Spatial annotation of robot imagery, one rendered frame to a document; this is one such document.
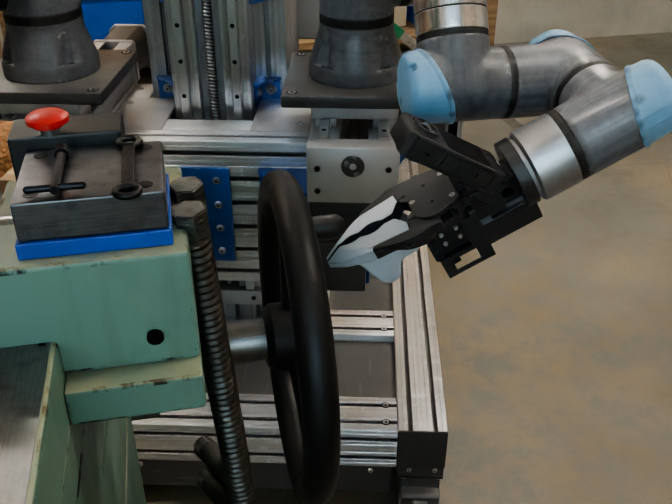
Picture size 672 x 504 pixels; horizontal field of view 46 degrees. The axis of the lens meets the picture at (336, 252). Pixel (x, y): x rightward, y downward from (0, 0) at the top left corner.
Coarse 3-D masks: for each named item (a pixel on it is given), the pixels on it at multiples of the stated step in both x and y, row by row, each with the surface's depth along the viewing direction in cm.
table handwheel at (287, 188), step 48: (288, 192) 61; (288, 240) 58; (288, 288) 57; (240, 336) 67; (288, 336) 66; (288, 384) 79; (336, 384) 56; (288, 432) 76; (336, 432) 57; (336, 480) 61
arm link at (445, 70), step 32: (416, 0) 80; (448, 0) 78; (480, 0) 79; (416, 32) 81; (448, 32) 78; (480, 32) 79; (416, 64) 78; (448, 64) 78; (480, 64) 79; (512, 64) 79; (416, 96) 78; (448, 96) 78; (480, 96) 79; (512, 96) 80
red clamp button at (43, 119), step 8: (32, 112) 56; (40, 112) 56; (48, 112) 56; (56, 112) 56; (64, 112) 57; (32, 120) 55; (40, 120) 55; (48, 120) 55; (56, 120) 56; (64, 120) 56; (40, 128) 55; (48, 128) 56; (56, 128) 56
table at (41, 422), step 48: (0, 192) 73; (0, 384) 50; (48, 384) 50; (96, 384) 55; (144, 384) 55; (192, 384) 56; (0, 432) 46; (48, 432) 48; (0, 480) 43; (48, 480) 46
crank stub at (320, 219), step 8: (320, 216) 76; (328, 216) 76; (336, 216) 76; (320, 224) 76; (328, 224) 76; (336, 224) 76; (344, 224) 76; (320, 232) 76; (328, 232) 76; (336, 232) 76
